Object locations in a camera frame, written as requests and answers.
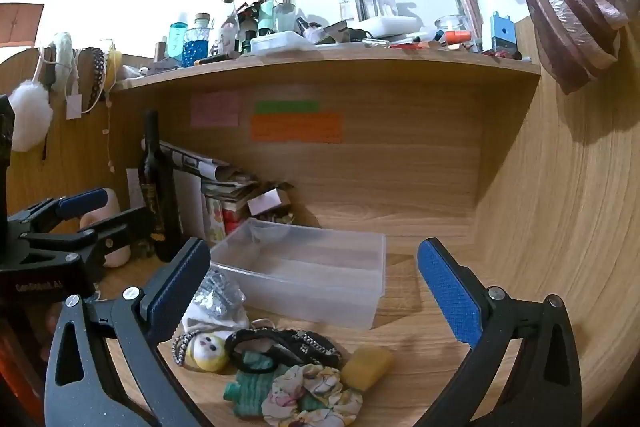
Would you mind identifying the glass bowl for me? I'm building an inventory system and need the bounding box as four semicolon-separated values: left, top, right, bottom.
433;14;469;40

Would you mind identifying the pink plush toy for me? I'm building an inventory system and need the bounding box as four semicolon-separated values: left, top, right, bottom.
80;201;133;269

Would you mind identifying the white flat plastic container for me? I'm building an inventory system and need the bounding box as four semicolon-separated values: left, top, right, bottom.
249;31;317;56

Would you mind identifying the small white cardboard box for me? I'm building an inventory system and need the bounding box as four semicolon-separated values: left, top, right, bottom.
247;187;294;216

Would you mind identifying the blue liquid bottle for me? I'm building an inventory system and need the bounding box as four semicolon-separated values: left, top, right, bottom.
167;12;191;60

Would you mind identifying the green sticky note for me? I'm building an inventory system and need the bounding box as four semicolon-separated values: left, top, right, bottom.
254;100;320;114

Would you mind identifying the black chain headband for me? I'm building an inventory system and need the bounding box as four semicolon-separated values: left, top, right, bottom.
224;327;344;376

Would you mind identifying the blue plastic device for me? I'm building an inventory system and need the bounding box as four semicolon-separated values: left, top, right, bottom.
488;11;516;56

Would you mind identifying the silver sequin pouch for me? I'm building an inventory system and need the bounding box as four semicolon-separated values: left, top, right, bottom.
192;269;247;321

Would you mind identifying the white fluffy headband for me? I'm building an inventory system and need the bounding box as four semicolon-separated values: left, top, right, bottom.
50;32;82;84

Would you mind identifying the yellow sponge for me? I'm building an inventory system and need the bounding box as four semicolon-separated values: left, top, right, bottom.
341;346;395;392

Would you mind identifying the yellow plush face hair tie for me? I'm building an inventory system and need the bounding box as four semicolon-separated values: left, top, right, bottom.
172;329;231;374

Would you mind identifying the white fluffy pompom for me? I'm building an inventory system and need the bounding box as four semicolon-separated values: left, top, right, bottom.
9;79;54;152

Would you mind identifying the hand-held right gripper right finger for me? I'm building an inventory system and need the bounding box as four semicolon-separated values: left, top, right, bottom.
415;237;584;427

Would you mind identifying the green pump bottle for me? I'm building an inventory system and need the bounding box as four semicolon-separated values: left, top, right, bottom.
257;0;281;39

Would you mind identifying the stack of books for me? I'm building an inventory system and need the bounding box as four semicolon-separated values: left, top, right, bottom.
200;174;263;249

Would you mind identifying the dark wine bottle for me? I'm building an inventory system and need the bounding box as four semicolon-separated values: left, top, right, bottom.
137;109;184;263

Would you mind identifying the clear plastic storage box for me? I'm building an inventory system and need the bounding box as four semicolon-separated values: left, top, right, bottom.
209;217;387;331

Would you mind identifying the pink sticky note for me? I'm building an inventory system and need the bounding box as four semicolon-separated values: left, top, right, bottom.
190;93;245;128

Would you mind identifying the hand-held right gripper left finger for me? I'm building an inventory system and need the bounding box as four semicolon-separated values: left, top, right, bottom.
44;237;212;427

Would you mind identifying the orange sticky note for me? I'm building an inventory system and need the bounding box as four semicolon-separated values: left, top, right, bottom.
249;112;344;144

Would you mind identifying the green knitted pouch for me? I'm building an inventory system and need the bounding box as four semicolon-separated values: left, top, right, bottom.
222;352;281;418

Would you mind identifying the wooden shelf board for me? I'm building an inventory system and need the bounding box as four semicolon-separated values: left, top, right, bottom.
107;42;544;94

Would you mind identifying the clear round bottle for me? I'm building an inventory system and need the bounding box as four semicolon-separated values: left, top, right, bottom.
274;0;299;33

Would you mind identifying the tall clear jar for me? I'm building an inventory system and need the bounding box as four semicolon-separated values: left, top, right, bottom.
453;0;485;51

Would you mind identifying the white rectangular box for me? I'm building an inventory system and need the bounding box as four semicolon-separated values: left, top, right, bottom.
357;15;422;39

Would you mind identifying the clear corked glass bottle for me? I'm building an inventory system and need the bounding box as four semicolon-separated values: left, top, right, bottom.
219;0;242;54

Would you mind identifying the floral fabric scrunchie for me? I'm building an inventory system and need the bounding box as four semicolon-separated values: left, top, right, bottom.
260;363;364;427

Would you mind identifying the rolled newspaper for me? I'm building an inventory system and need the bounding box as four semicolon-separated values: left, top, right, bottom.
141;137;233;182

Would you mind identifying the black studded headband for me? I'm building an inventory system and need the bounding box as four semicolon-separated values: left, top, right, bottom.
81;48;109;114

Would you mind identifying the yellow headband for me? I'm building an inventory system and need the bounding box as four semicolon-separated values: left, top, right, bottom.
102;39;124;96

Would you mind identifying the blue bead bottle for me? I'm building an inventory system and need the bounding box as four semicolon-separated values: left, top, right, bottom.
182;13;216;68

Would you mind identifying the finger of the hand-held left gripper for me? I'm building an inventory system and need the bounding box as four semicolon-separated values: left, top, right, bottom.
7;188;109;234
19;206;157;269

